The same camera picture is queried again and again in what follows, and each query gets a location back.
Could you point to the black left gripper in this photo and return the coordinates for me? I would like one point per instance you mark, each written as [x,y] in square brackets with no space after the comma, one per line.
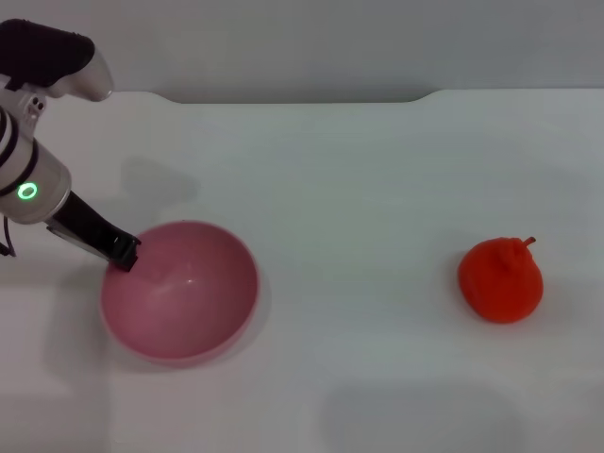
[85,217]

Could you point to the pink plastic bowl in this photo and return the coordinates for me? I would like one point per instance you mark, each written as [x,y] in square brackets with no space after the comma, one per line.
[189,307]

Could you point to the orange toy fruit with stem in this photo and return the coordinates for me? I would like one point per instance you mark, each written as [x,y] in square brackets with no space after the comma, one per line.
[500,288]

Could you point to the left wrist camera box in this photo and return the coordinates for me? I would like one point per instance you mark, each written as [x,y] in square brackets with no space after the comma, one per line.
[42,52]

